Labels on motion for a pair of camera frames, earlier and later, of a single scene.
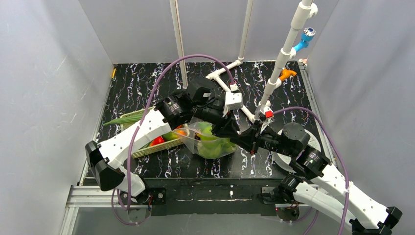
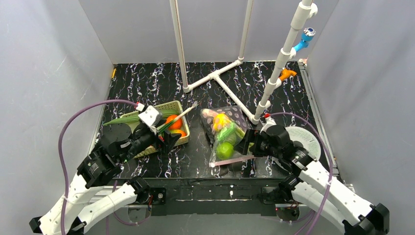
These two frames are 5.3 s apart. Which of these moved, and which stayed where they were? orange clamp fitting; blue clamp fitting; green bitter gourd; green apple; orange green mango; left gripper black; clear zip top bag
Moved: clear zip top bag; green bitter gourd; green apple; left gripper black
Stayed: orange green mango; orange clamp fitting; blue clamp fitting
